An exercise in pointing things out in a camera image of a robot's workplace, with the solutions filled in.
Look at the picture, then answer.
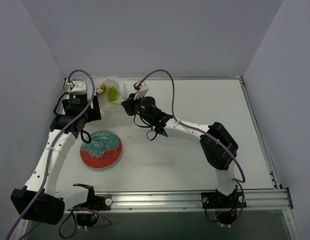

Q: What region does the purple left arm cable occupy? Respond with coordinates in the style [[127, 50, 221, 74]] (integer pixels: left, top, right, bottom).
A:
[[4, 69, 113, 240]]

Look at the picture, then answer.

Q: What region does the aluminium front rail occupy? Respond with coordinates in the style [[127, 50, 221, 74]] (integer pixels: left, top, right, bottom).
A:
[[108, 189, 293, 213]]

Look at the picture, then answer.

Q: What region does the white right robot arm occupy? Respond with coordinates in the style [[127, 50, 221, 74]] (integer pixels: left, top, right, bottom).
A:
[[122, 93, 238, 207]]

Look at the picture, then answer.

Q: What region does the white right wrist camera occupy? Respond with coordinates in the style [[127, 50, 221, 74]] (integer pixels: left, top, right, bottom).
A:
[[133, 81, 149, 100]]

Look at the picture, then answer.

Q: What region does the white plastic bag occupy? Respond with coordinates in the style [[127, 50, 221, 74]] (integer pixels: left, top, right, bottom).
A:
[[94, 76, 127, 118]]

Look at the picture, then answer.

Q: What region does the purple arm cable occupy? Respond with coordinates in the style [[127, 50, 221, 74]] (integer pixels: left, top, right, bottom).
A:
[[138, 69, 246, 223], [4, 69, 113, 240]]

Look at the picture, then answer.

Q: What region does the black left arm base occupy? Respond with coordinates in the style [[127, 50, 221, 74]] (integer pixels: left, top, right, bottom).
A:
[[73, 183, 112, 228]]

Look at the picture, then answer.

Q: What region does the red and teal plate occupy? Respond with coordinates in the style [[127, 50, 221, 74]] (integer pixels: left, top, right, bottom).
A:
[[80, 130, 123, 170]]

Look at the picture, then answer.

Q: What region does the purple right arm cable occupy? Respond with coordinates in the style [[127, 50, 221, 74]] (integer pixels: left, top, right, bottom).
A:
[[138, 69, 246, 223]]

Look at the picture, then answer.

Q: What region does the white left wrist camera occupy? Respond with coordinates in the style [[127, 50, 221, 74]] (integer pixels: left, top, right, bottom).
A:
[[65, 78, 88, 93]]

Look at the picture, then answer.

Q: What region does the yellow fake mango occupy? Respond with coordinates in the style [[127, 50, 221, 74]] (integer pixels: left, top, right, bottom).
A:
[[99, 84, 107, 92]]

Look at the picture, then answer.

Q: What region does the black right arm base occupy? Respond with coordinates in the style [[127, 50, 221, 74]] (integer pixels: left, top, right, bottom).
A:
[[201, 189, 247, 228]]

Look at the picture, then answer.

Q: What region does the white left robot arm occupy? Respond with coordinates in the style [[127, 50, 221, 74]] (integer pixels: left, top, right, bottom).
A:
[[11, 91, 101, 225]]

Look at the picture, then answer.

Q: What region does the green fake starfruit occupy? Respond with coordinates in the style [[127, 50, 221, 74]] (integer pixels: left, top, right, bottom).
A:
[[107, 87, 119, 102]]

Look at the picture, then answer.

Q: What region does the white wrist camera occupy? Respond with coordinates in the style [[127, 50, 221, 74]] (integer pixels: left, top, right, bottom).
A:
[[65, 78, 88, 93], [133, 81, 149, 100]]

